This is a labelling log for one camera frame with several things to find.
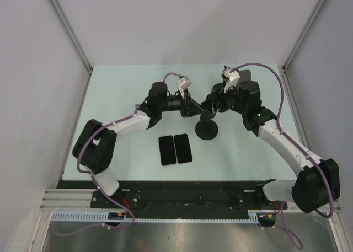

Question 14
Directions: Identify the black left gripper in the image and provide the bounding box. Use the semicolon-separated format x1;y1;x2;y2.
158;88;204;117

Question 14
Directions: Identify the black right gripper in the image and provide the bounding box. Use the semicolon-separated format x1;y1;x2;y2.
202;81;248;115

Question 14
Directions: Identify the white phone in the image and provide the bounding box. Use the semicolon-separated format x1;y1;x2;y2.
174;134;193;164

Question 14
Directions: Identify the pink phone black screen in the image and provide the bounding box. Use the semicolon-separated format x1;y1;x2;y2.
158;135;177;167

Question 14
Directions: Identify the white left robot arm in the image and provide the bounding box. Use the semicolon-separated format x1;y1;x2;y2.
72;82;205;208

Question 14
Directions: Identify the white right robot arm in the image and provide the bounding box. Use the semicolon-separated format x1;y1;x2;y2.
201;81;340;218

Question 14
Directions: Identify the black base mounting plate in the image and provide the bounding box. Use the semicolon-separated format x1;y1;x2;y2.
57;180;282;221

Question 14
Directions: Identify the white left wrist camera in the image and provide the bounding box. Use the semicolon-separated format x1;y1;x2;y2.
176;76;192;96

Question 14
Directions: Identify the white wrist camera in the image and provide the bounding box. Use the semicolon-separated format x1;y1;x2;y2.
221;68;240;93
176;76;192;96

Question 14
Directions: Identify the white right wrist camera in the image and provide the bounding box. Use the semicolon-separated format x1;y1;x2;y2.
221;68;240;93

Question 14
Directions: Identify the white corner frame post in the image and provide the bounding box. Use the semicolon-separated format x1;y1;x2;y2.
281;0;336;72

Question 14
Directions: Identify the white slotted cable duct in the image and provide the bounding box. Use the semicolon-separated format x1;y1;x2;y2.
52;210;261;224

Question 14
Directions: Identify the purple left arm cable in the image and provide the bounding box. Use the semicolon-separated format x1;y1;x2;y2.
51;72;183;236

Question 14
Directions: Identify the left aluminium frame post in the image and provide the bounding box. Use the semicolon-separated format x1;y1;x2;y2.
41;0;93;76

